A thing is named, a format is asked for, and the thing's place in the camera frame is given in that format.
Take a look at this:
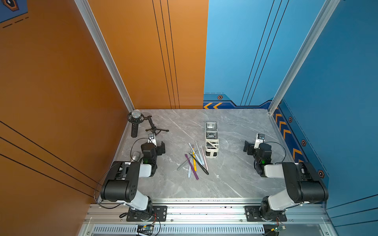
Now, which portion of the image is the silver metal cylinder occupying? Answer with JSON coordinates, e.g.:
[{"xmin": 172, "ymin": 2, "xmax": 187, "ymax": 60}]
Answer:
[{"xmin": 131, "ymin": 151, "xmax": 140, "ymax": 162}]

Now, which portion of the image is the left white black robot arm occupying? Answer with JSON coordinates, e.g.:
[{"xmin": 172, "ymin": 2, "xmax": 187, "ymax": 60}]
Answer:
[{"xmin": 99, "ymin": 141, "xmax": 165, "ymax": 222}]

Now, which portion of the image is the aluminium rail frame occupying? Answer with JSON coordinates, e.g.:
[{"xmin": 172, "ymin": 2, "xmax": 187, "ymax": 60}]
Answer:
[{"xmin": 78, "ymin": 198, "xmax": 337, "ymax": 236}]

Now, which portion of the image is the light blue toothbrush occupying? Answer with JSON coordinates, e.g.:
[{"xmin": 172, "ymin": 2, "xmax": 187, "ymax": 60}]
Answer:
[{"xmin": 189, "ymin": 140, "xmax": 204, "ymax": 165}]

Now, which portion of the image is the near clear plastic cup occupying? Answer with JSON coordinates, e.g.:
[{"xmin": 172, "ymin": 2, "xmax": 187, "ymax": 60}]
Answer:
[{"xmin": 205, "ymin": 130, "xmax": 218, "ymax": 139}]

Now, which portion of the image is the right aluminium corner post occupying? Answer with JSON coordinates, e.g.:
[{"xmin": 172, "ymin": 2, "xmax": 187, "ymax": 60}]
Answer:
[{"xmin": 268, "ymin": 0, "xmax": 340, "ymax": 116}]

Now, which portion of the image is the right green circuit board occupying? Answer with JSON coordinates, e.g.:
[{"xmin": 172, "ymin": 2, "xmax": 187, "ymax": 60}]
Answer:
[{"xmin": 270, "ymin": 225, "xmax": 286, "ymax": 236}]

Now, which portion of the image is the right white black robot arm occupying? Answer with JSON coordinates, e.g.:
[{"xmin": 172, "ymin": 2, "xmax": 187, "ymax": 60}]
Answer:
[{"xmin": 243, "ymin": 140, "xmax": 329, "ymax": 221}]

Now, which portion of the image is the far clear plastic cup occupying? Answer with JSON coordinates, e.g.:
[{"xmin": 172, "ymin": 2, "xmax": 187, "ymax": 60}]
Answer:
[{"xmin": 205, "ymin": 122, "xmax": 218, "ymax": 131}]

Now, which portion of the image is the aluminium corner post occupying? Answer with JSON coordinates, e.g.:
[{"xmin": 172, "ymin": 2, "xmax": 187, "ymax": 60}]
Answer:
[
  {"xmin": 74, "ymin": 0, "xmax": 134, "ymax": 112},
  {"xmin": 268, "ymin": 0, "xmax": 340, "ymax": 116}
]

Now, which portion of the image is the pink toothbrush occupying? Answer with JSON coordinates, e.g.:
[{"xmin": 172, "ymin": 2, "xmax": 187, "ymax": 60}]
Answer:
[{"xmin": 199, "ymin": 145, "xmax": 209, "ymax": 171}]

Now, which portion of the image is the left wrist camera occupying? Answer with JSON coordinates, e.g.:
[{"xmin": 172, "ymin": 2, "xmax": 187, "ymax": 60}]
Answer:
[{"xmin": 148, "ymin": 133, "xmax": 157, "ymax": 146}]

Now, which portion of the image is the green circuit board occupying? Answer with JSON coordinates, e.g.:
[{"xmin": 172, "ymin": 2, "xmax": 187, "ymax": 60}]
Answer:
[
  {"xmin": 270, "ymin": 225, "xmax": 286, "ymax": 236},
  {"xmin": 136, "ymin": 224, "xmax": 155, "ymax": 236}
]

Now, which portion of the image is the black mini tripod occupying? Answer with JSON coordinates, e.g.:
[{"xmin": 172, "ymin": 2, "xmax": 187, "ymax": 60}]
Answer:
[{"xmin": 143, "ymin": 116, "xmax": 169, "ymax": 148}]

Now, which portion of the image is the black toothbrush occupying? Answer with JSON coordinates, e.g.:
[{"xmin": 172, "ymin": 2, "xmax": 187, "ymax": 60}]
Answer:
[{"xmin": 190, "ymin": 154, "xmax": 209, "ymax": 175}]

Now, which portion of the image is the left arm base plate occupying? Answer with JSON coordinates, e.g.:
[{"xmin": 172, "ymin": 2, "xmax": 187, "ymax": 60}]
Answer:
[{"xmin": 126, "ymin": 205, "xmax": 167, "ymax": 222}]

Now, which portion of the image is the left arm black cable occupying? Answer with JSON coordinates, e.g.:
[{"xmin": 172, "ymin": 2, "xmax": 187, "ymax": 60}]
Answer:
[{"xmin": 94, "ymin": 137, "xmax": 148, "ymax": 210}]

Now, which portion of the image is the black microphone with mount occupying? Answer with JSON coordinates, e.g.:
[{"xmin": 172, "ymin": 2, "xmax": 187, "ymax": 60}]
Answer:
[{"xmin": 128, "ymin": 109, "xmax": 144, "ymax": 138}]

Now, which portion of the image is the left aluminium corner post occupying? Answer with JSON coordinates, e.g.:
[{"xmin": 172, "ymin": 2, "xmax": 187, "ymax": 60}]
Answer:
[{"xmin": 74, "ymin": 0, "xmax": 134, "ymax": 112}]

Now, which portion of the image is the clear plastic cup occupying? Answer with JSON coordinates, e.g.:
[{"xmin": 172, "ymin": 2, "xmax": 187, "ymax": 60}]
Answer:
[
  {"xmin": 205, "ymin": 130, "xmax": 218, "ymax": 139},
  {"xmin": 205, "ymin": 122, "xmax": 218, "ymax": 131}
]

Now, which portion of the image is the yellow toothbrush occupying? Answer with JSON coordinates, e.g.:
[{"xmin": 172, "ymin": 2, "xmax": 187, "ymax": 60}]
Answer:
[{"xmin": 191, "ymin": 145, "xmax": 197, "ymax": 171}]

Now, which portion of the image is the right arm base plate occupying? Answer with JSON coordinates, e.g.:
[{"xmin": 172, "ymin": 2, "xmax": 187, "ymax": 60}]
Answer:
[{"xmin": 244, "ymin": 206, "xmax": 287, "ymax": 222}]

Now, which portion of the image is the left green circuit board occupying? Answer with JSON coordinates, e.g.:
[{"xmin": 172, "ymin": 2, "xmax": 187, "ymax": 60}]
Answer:
[{"xmin": 136, "ymin": 224, "xmax": 155, "ymax": 236}]

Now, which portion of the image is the white toothbrush holder rack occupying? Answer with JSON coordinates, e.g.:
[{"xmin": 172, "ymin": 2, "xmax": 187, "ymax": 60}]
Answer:
[{"xmin": 205, "ymin": 139, "xmax": 219, "ymax": 158}]

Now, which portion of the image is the purple toothbrush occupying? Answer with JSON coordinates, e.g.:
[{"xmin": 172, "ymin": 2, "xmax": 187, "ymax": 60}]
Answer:
[{"xmin": 185, "ymin": 154, "xmax": 199, "ymax": 180}]

